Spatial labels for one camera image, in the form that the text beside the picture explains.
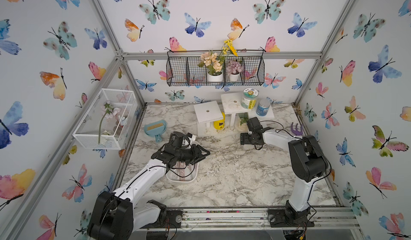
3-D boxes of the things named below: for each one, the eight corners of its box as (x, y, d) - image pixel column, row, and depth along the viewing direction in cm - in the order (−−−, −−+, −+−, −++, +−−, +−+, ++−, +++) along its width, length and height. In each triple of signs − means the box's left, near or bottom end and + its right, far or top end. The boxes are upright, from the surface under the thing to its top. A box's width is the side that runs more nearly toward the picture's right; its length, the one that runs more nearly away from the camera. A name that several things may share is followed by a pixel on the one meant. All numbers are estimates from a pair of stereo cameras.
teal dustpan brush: (141, 142, 103) (139, 139, 100) (147, 122, 113) (146, 119, 110) (162, 142, 103) (161, 139, 100) (167, 122, 113) (166, 119, 110)
